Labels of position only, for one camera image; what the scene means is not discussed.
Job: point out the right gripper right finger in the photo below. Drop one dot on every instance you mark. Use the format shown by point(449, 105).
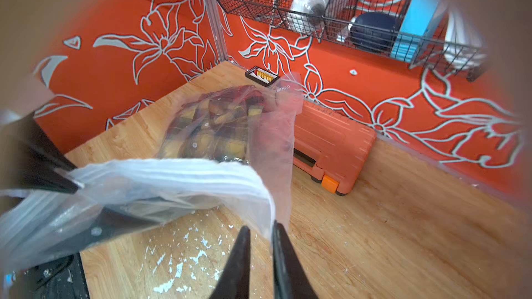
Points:
point(290, 280)

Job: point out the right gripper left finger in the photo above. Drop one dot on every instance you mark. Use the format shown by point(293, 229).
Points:
point(234, 281)

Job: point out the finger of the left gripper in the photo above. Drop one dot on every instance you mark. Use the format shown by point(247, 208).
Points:
point(34, 162)
point(79, 232)

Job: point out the clear plastic vacuum bag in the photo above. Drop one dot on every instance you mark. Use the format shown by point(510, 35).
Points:
point(259, 192)

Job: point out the yellow black plaid shirt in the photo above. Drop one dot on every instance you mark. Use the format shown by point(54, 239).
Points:
point(216, 126)

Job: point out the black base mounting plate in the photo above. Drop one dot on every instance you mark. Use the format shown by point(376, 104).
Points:
point(61, 278)

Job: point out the orange plastic tool case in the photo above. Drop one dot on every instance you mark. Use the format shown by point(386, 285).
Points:
point(330, 147)

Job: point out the small black device with buttons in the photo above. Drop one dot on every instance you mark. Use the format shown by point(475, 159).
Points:
point(261, 76)

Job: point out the dark blue round object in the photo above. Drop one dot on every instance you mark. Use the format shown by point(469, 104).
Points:
point(374, 32)

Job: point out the grey white packet in basket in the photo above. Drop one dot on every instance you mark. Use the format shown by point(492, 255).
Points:
point(308, 16)

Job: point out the light blue box in basket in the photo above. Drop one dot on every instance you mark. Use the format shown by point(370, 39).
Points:
point(414, 30)

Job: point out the black wire wall basket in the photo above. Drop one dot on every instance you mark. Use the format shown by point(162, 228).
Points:
point(453, 48)

